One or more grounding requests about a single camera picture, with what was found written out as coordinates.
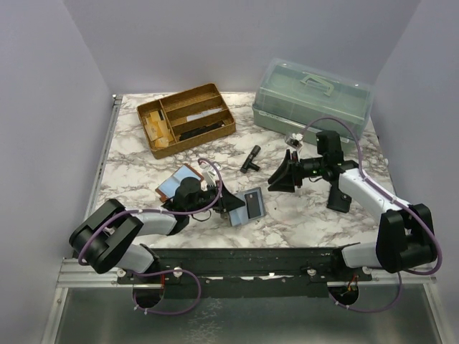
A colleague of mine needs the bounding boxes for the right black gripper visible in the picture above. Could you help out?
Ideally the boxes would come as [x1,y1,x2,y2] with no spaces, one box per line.
[268,150,326,193]

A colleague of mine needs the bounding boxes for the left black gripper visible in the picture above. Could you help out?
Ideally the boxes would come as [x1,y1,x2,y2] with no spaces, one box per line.
[187,181,245,215]

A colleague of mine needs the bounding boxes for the grey card holder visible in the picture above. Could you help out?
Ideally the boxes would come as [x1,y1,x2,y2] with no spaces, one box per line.
[226,187,266,226]

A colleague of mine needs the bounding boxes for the dark grey credit card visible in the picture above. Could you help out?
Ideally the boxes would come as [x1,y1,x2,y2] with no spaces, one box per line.
[245,191,261,219]

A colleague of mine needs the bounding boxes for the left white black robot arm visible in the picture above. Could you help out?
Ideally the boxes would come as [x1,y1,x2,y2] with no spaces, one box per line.
[69,177,246,283]

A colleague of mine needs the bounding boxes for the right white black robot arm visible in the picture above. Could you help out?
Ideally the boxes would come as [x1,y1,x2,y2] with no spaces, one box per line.
[268,130,437,281]

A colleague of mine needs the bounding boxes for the brown blue open card holder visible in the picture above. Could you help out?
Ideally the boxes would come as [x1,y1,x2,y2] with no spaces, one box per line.
[156,163,204,202]

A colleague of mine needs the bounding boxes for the white card in tray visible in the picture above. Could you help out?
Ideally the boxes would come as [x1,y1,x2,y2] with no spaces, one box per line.
[186,107,223,122]

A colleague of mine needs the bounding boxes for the black T-shaped tool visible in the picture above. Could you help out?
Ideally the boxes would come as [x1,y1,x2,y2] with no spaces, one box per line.
[240,145,261,173]

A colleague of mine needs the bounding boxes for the black item in tray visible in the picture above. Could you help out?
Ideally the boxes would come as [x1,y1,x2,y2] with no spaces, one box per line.
[179,121,224,141]

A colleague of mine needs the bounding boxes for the green clear-lid storage box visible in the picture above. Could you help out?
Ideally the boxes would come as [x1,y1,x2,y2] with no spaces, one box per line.
[252,59,374,143]

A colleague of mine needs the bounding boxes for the brown woven organizer tray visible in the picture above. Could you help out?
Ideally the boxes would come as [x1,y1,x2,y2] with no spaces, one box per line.
[137,83,236,159]

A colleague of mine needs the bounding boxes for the yellow packets in tray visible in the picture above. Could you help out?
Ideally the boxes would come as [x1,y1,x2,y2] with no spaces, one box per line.
[145,110,173,148]

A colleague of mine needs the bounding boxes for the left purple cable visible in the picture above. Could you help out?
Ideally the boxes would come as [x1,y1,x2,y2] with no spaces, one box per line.
[77,158,222,316]

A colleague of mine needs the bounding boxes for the purple cable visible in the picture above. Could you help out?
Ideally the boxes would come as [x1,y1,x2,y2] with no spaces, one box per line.
[301,116,444,315]
[77,158,222,316]

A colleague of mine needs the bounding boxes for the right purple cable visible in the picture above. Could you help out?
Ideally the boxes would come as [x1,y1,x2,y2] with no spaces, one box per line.
[301,116,444,315]

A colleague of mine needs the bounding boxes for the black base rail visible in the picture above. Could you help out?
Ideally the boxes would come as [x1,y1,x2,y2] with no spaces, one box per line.
[118,247,372,299]

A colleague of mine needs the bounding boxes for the aluminium side rail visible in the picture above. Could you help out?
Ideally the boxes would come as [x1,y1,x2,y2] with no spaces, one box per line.
[83,95,123,220]

